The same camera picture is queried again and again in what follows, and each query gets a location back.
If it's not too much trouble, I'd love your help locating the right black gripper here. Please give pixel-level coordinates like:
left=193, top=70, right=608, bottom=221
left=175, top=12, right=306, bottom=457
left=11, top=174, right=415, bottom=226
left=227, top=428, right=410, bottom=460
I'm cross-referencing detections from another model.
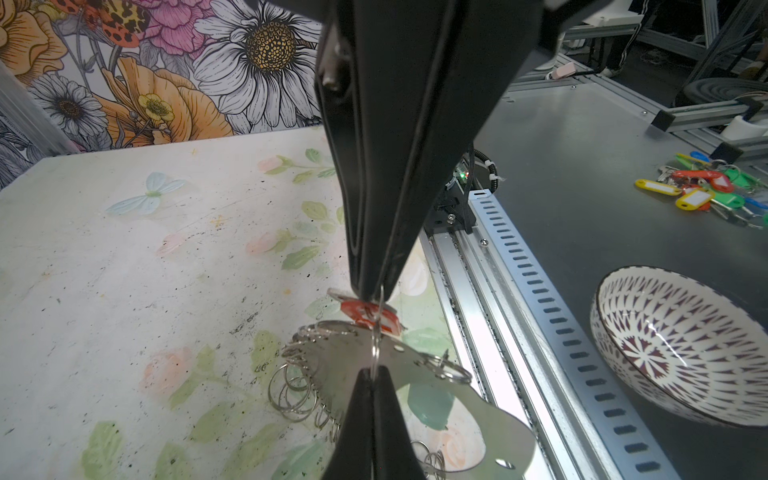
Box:
left=257, top=0, right=637, bottom=301

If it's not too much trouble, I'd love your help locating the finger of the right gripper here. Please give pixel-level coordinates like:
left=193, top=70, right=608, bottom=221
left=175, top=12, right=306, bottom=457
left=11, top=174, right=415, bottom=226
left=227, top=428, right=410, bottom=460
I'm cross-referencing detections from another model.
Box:
left=317, top=1, right=465, bottom=300

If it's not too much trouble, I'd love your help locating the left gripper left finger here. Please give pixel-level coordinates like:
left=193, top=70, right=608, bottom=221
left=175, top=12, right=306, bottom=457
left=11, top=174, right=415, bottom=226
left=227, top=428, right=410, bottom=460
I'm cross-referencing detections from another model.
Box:
left=321, top=369, right=373, bottom=480

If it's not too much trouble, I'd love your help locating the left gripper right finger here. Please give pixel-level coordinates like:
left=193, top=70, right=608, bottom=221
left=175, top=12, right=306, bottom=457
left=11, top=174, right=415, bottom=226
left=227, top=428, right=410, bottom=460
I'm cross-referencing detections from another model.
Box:
left=372, top=365, right=426, bottom=480

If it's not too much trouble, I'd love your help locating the red key tag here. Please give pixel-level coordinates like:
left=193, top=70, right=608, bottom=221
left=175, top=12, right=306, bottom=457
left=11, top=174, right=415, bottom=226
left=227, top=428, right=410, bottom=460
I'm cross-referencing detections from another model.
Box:
left=341, top=300, right=404, bottom=337

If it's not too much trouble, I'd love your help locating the pile of coloured key tags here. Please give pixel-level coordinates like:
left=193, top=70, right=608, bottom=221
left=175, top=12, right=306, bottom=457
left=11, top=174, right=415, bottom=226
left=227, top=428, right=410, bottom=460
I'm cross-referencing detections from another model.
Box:
left=634, top=151, right=767, bottom=230

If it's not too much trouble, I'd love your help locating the white patterned round object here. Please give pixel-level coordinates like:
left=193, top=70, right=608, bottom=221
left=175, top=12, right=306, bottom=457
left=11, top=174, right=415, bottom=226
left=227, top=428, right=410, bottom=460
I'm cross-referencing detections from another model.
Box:
left=590, top=266, right=767, bottom=429

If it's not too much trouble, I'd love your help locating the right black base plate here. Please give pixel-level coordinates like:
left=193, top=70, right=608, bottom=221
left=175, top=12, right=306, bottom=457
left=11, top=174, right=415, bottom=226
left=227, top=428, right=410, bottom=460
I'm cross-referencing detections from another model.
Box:
left=424, top=144, right=501, bottom=236

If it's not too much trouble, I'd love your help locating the aluminium front rail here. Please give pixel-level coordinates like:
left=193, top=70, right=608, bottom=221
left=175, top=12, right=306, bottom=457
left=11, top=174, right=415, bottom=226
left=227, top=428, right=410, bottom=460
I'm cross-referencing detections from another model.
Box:
left=421, top=190, right=676, bottom=479

